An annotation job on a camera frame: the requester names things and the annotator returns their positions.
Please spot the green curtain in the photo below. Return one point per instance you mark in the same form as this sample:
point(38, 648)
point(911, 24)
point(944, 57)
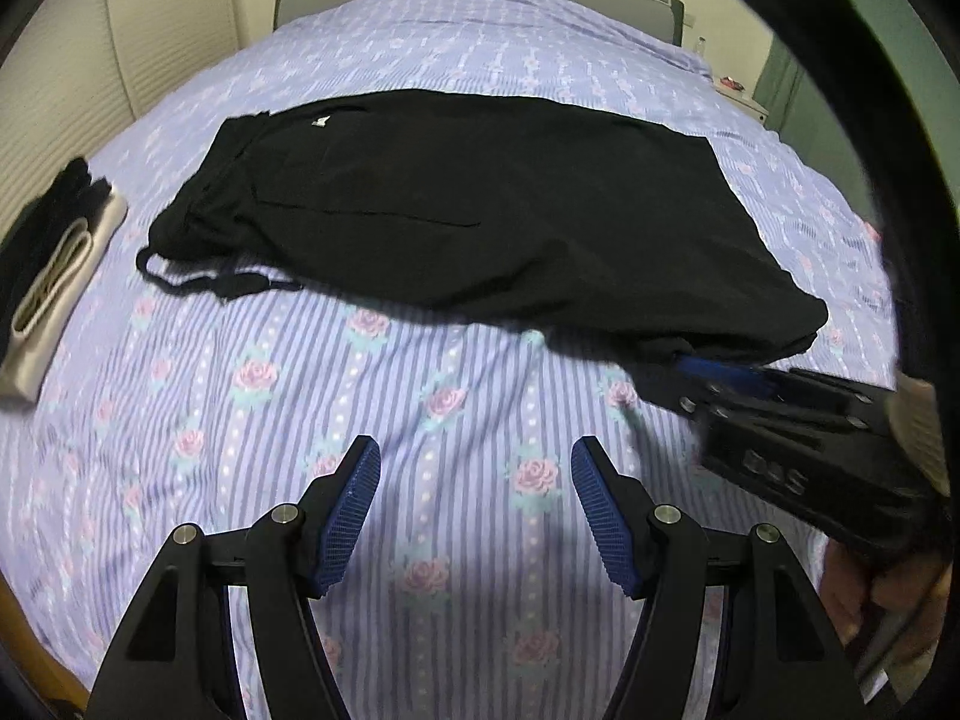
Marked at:
point(780, 86)

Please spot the white louvered wardrobe door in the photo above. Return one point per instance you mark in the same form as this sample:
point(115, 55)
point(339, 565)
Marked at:
point(180, 22)
point(52, 105)

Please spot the bed with floral striped sheet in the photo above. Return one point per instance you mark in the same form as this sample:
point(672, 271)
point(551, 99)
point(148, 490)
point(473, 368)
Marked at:
point(450, 420)

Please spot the folded black and beige clothes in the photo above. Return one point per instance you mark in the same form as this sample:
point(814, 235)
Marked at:
point(52, 300)

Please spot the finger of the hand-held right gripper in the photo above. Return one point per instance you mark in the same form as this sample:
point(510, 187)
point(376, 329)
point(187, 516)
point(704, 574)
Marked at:
point(675, 397)
point(731, 376)

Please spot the folded black garment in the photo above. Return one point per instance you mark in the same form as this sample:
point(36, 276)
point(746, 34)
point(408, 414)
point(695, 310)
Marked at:
point(71, 191)

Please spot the black pants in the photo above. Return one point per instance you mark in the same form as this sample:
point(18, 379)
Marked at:
point(487, 217)

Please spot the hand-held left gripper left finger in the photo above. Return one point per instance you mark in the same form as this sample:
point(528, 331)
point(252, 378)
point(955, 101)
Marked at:
point(349, 510)

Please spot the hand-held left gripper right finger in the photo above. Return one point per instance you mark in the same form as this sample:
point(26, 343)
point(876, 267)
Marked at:
point(604, 517)

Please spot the white nightstand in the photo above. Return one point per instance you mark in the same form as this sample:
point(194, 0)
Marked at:
point(742, 103)

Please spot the small pink object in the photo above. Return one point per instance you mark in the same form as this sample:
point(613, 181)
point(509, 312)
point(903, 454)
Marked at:
point(731, 82)

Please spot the person's right hand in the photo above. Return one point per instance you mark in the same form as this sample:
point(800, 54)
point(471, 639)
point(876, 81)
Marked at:
point(892, 589)

